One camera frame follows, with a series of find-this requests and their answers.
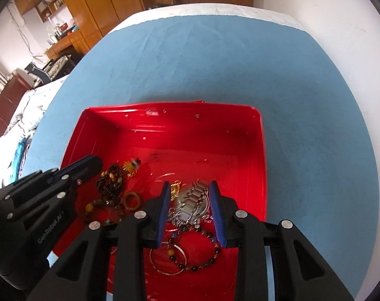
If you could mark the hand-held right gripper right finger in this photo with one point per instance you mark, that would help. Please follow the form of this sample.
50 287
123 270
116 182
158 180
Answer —
216 213

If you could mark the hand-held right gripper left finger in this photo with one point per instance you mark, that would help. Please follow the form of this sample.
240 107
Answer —
164 213

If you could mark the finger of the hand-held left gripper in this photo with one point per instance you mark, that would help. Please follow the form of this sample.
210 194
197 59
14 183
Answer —
75 164
86 171

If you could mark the silver wristwatch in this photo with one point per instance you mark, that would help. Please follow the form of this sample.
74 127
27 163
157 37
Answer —
190 197

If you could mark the silver bangle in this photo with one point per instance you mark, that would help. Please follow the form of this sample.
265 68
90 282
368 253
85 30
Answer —
160 269

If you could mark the red plastic tray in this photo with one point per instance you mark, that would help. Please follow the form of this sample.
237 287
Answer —
202 138

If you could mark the white bedding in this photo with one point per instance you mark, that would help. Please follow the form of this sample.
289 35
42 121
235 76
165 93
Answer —
17 125

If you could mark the dark red cabinet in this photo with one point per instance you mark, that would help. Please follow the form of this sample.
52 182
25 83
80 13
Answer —
8 97

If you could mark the black chair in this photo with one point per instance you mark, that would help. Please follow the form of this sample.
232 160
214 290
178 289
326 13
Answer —
41 73

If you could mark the wooden desk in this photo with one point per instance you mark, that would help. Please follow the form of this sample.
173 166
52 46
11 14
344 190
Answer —
69 45

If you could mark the blue mat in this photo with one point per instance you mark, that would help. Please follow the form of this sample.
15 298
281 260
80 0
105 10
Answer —
208 62

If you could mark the wooden wardrobe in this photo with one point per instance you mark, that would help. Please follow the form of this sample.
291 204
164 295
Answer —
108 0

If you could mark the white table cover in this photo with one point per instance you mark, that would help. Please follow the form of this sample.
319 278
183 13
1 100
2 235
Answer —
208 8

